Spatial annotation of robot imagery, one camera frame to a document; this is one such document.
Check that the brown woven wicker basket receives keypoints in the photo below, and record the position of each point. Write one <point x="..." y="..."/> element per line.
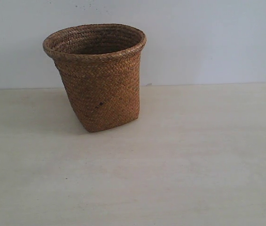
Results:
<point x="99" y="65"/>

